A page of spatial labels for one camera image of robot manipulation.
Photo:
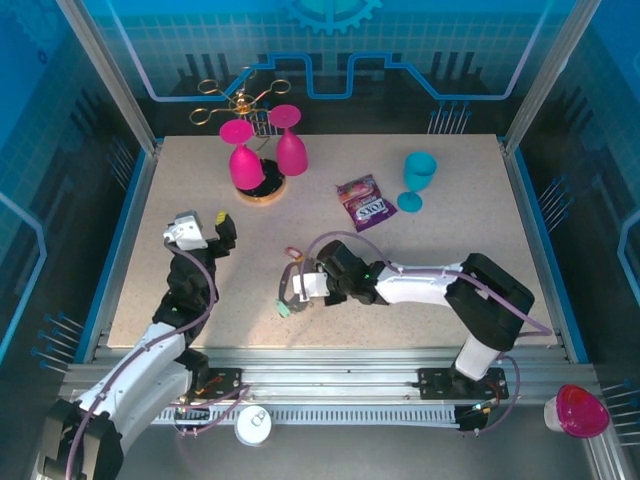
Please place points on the teal plastic goblet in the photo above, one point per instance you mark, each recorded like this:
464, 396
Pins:
419, 170

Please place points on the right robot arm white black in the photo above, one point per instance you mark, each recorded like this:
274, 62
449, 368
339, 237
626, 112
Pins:
415, 290

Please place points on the pink translucent cup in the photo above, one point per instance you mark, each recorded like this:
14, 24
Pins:
582, 410

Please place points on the red key tag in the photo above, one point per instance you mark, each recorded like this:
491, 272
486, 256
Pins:
294, 253

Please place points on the white cup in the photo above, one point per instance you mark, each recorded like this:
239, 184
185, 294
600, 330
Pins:
551, 412

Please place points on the pink plastic wine glass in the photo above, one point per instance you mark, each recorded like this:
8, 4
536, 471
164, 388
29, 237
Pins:
245, 167
291, 152

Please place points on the purple candy bag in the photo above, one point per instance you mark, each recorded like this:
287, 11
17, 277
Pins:
365, 202

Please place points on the aluminium frame post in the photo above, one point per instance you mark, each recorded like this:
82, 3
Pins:
550, 75
107, 75

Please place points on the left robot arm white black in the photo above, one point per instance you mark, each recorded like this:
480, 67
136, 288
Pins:
135, 370

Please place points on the white round cap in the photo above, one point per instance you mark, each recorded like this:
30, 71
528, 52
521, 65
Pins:
253, 425

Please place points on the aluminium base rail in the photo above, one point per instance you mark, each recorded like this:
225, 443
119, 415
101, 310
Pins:
325, 360

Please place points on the green key tag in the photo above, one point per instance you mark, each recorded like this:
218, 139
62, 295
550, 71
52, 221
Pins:
283, 311

